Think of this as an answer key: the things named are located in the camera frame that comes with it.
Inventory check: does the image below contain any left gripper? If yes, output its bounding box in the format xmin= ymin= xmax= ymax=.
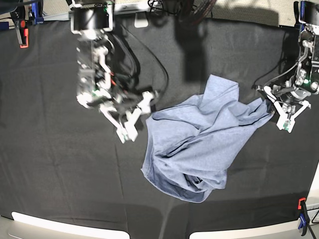
xmin=255 ymin=79 xmax=319 ymax=122

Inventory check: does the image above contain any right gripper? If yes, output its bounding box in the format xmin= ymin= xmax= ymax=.
xmin=76 ymin=87 xmax=160 ymax=132

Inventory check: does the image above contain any light blue t-shirt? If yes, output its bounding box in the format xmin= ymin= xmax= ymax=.
xmin=141 ymin=75 xmax=272 ymax=203

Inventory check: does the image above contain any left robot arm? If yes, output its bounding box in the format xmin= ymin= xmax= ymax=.
xmin=255 ymin=0 xmax=319 ymax=132

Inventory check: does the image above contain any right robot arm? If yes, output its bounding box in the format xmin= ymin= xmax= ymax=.
xmin=71 ymin=0 xmax=156 ymax=133

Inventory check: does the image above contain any black table cloth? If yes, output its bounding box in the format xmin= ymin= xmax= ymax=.
xmin=0 ymin=16 xmax=319 ymax=239

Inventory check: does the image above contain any orange blue clamp near right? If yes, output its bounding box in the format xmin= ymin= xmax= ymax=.
xmin=298 ymin=198 xmax=310 ymax=237

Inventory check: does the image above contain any orange black clamp far left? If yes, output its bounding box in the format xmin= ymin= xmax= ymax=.
xmin=14 ymin=20 xmax=29 ymax=48

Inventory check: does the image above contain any blue clamp far left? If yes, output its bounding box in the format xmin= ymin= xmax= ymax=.
xmin=28 ymin=0 xmax=44 ymax=25

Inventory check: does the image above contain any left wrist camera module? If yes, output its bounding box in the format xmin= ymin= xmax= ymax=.
xmin=276 ymin=116 xmax=295 ymax=133

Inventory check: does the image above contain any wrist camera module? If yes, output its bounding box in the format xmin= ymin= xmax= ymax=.
xmin=276 ymin=116 xmax=295 ymax=133
xmin=116 ymin=124 xmax=138 ymax=143

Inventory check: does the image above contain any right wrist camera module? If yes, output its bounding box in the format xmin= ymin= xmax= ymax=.
xmin=116 ymin=124 xmax=138 ymax=143

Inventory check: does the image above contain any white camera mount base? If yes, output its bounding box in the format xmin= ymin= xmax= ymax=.
xmin=134 ymin=12 xmax=149 ymax=28

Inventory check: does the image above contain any red black cable bundle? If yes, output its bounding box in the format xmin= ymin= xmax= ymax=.
xmin=184 ymin=0 xmax=218 ymax=25

